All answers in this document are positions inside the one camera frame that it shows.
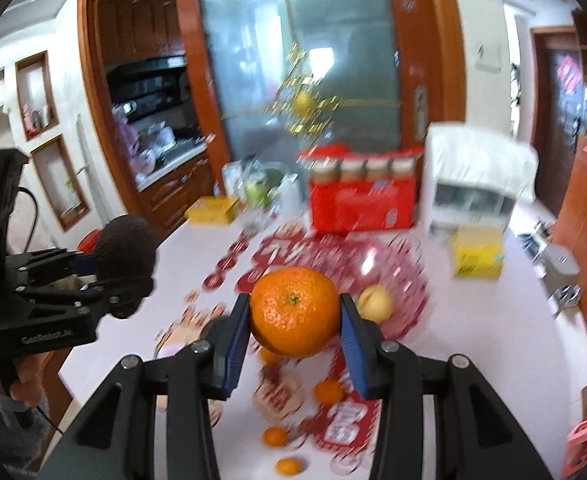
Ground dark avocado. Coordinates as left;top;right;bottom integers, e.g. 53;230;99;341
94;215;158;320

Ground large orange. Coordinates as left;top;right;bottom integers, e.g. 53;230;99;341
250;267;341;359

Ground yellow cardboard box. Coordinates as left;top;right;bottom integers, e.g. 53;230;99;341
186;196;241;225

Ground grey chair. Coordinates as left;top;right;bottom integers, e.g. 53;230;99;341
518;232;581;317

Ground yellow apple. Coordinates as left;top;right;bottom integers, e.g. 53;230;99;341
356;284;394;324

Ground pink glass fruit bowl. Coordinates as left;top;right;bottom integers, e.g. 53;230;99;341
253;232;429;343

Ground frosted glass sliding door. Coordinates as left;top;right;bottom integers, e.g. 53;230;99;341
193;0;404;201

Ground yellow tissue pack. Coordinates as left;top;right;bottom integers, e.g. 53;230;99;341
451;227;505;279

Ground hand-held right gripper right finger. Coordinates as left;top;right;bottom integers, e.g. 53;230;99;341
338;292;569;480

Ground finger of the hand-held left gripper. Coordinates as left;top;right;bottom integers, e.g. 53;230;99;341
6;249;99;286
16;275;155;319

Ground wooden framed wall niche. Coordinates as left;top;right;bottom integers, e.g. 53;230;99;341
16;51;59;141
30;135;91;231

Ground gold door ornament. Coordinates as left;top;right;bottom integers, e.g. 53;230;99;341
266;42;347;138

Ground red disposable cup pack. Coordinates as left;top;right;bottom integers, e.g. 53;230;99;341
301;144;424;233

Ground person's left hand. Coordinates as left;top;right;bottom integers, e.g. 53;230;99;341
9;350;50;409

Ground red door decoration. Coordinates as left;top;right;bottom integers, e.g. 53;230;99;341
556;57;584;93

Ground metal door handle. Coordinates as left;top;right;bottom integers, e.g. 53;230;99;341
414;86;427;141

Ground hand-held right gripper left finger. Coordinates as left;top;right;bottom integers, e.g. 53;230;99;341
38;292;251;480

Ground pink plastic bags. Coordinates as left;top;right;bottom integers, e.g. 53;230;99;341
113;105;160;181

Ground white countertop appliance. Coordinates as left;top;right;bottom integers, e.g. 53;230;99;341
421;180;517;238

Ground clear drinking glass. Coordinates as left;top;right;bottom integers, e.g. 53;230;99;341
240;205;270;233

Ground white card box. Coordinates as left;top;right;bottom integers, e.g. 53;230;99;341
222;162;244;196

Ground black range hood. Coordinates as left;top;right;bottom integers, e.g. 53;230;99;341
106;57;189;111

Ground white wall switch box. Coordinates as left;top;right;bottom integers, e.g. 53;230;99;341
476;44;501;72

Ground dark wooden entrance door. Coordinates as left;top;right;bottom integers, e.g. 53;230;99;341
531;27;587;216

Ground white towel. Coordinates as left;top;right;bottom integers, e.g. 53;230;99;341
426;122;539;203

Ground small tangerine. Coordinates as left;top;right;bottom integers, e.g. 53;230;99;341
276;457;307;477
313;379;347;407
263;426;290;450

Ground wooden kitchen counter cabinet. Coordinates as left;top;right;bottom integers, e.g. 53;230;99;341
133;145;215;233

